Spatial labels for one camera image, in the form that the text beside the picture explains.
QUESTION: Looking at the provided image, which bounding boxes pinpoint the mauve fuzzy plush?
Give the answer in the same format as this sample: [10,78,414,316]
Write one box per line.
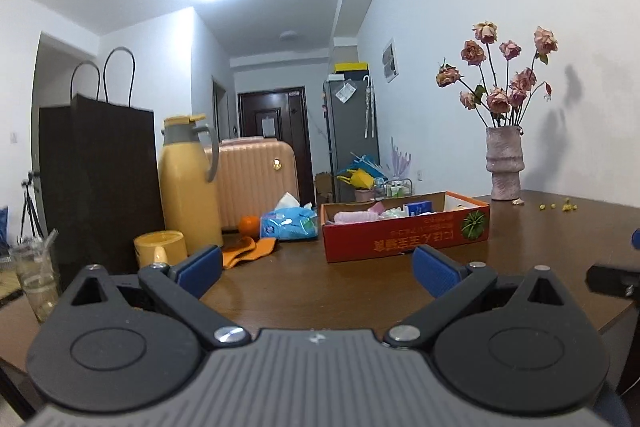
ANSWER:
[333,210,379,226]

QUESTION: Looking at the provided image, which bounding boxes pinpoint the wire trolley rack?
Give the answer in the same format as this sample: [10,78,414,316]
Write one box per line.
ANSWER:
[384,178,416,200]

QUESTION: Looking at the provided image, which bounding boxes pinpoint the bunch of dried pink roses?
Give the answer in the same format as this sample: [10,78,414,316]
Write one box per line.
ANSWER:
[435,20,560,129]

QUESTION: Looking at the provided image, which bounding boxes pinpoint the yellow thermos jug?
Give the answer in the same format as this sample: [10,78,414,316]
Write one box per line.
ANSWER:
[158,114,224,256]

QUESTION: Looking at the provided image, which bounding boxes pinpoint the pink ribbed suitcase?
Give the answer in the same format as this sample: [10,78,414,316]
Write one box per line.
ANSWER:
[202,136,300,233]

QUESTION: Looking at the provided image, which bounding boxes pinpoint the brown cardboard carton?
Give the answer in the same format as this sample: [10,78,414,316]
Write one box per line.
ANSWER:
[314,171,336,206]

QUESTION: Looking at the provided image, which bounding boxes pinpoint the blue and yellow bags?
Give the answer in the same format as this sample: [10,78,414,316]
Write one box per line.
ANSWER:
[335,152,386,190]

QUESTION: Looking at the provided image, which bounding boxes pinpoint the pink ceramic vase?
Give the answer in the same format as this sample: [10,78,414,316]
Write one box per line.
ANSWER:
[485,125,526,202]

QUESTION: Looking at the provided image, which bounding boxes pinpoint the white wall panel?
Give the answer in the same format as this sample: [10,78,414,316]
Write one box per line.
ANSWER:
[382,37,400,83]

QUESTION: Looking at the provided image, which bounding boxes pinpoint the red cardboard box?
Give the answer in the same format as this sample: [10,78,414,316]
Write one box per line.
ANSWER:
[319,190,491,264]

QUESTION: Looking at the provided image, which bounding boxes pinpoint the orange fruit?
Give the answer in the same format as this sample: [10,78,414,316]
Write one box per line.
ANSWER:
[237,215,261,238]

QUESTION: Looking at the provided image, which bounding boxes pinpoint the black paper bag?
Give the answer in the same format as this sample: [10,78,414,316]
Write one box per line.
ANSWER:
[38,47,166,279]

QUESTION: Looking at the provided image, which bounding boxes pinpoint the dark brown door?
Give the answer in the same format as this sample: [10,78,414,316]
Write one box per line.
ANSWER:
[237,86,315,203]

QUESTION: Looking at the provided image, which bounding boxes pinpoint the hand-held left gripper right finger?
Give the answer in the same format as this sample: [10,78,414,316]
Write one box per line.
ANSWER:
[384,244,577,348]

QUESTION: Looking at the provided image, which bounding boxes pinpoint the lilac plastic hangers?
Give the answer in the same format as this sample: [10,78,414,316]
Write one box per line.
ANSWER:
[389,136,414,180]

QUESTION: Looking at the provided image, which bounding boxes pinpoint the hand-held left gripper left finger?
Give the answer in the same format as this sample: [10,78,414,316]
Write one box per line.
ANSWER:
[51,245,252,349]

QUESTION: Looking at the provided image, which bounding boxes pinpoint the clear plastic cup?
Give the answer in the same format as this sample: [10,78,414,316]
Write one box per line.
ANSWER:
[8,229,61,324]

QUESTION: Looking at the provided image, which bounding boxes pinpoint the white folded umbrella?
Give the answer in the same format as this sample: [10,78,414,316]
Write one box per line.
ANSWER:
[363,75,376,139]

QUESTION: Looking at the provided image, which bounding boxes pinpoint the yellow mug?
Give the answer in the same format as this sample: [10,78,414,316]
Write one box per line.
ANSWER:
[133,230,189,269]

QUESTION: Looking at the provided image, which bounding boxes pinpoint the scattered yellow crumbs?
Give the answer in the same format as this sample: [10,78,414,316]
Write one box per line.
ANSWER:
[537,198,579,212]

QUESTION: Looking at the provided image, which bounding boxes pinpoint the grey refrigerator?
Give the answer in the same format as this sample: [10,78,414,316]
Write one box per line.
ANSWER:
[323,79,381,203]

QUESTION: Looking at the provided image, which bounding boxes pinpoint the black tripod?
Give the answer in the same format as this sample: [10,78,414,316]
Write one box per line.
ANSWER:
[17,171,44,243]

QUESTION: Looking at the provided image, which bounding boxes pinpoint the blue tissue pack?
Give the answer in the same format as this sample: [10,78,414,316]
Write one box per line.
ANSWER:
[259,191,319,242]

